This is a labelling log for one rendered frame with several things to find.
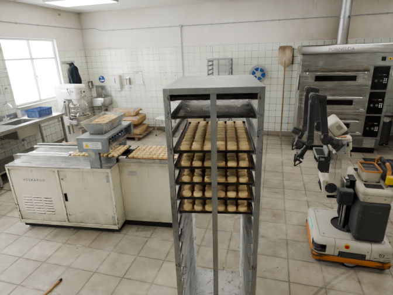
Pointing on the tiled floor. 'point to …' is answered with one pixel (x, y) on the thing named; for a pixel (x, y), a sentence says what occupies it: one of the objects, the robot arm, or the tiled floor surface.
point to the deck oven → (347, 88)
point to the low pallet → (141, 134)
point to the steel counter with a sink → (24, 131)
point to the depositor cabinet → (68, 194)
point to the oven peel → (283, 53)
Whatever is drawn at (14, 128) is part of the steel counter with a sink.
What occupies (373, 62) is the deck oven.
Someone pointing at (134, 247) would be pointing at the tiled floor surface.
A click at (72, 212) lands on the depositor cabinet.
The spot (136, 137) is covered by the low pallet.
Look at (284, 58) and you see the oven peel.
